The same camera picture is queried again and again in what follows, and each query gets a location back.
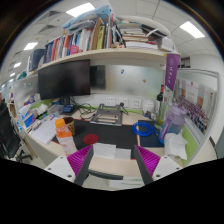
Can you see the group photo poster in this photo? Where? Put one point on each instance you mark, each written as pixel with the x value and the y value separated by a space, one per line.
pixel 195 100

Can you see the white paper slip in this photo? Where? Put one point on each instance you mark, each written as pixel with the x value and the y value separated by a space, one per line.
pixel 122 154
pixel 104 150

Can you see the purple water bottle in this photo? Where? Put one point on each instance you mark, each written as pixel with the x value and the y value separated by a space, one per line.
pixel 173 123

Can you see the white wall socket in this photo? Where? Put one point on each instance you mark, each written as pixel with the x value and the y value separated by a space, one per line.
pixel 136 102
pixel 124 101
pixel 110 101

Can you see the purple hanging banner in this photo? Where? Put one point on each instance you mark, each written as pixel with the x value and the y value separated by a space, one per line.
pixel 172 70

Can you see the clear plastic container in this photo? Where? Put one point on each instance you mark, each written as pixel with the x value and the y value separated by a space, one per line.
pixel 55 109

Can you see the grey metal laptop stand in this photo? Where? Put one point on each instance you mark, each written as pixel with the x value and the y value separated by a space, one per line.
pixel 106 115

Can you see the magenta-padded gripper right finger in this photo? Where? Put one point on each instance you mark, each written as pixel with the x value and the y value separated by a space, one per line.
pixel 163 166

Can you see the ceiling lights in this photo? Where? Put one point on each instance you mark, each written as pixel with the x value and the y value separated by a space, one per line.
pixel 80 9

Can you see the dark wine bottle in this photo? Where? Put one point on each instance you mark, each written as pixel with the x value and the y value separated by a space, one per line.
pixel 160 95

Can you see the orange-capped drink bottle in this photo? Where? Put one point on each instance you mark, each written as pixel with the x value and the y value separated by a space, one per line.
pixel 65 138

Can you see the beige floral paper cup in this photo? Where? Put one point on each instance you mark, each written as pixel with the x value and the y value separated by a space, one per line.
pixel 71 125

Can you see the dark rectangular board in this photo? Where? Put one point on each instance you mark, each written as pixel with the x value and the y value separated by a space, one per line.
pixel 97 76

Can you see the black computer monitor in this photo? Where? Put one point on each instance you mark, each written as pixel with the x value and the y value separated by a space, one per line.
pixel 63 80

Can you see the small blue box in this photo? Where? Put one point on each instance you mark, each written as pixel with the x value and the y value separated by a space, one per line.
pixel 68 108

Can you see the black desk mat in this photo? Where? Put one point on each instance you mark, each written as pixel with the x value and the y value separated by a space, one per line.
pixel 115 133

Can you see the black office chair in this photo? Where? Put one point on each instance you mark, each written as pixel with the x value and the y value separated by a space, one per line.
pixel 6 133

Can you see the flat round red coaster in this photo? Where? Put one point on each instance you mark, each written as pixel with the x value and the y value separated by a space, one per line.
pixel 90 139

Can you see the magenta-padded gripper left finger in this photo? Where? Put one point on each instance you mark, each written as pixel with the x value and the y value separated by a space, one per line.
pixel 61 166

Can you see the white jar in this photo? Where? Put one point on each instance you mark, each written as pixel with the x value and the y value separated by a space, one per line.
pixel 148 106

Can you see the white paper napkin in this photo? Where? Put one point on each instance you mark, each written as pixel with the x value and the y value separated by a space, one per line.
pixel 176 146

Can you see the white written paper pad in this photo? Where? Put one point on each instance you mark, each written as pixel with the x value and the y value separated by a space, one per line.
pixel 45 131

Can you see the blue tissue box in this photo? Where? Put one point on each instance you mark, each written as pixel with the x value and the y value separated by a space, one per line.
pixel 26 116

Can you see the white tissue pack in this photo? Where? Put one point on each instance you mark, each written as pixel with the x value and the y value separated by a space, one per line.
pixel 41 109

